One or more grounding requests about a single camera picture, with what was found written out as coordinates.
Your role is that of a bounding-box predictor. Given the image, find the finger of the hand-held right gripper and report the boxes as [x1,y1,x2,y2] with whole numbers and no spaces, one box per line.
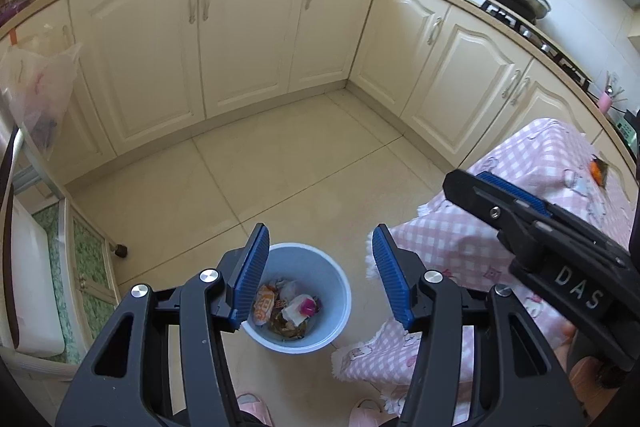
[442,168,556,268]
[475,171,572,222]

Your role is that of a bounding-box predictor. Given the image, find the white plastic bag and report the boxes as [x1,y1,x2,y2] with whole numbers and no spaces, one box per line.
[0,41,83,158]

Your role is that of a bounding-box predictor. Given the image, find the brown food scraps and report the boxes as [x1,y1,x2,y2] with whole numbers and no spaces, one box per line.
[267,314,313,343]

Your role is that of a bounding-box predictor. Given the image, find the green glass floor cabinet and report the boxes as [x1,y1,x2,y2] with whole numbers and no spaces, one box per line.
[30,197,128,365]

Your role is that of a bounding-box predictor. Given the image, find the black gas stove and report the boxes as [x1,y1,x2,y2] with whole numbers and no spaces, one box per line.
[462,0,593,95]

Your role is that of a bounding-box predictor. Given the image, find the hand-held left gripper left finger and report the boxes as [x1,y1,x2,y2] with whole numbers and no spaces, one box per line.
[55,222,271,427]

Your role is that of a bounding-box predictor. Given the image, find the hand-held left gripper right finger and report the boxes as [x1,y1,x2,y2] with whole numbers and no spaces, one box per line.
[371,223,586,427]

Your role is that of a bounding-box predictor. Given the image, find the cream base cabinets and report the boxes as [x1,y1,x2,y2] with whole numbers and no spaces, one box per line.
[0,0,640,188]

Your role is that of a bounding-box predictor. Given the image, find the blue trash bin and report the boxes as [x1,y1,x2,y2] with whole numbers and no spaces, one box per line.
[239,243,352,354]

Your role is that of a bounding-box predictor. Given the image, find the small orange wrapper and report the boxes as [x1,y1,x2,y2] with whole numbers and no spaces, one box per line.
[587,157,610,185]

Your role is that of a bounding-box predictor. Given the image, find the pink utensil cup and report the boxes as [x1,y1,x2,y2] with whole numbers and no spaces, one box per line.
[597,72,628,112]

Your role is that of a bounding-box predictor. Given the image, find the pink checked tablecloth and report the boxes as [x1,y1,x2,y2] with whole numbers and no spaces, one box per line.
[331,118,638,403]

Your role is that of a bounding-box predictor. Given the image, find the pink slipper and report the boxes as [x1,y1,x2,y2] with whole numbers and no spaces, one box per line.
[347,398,386,427]
[237,391,275,427]

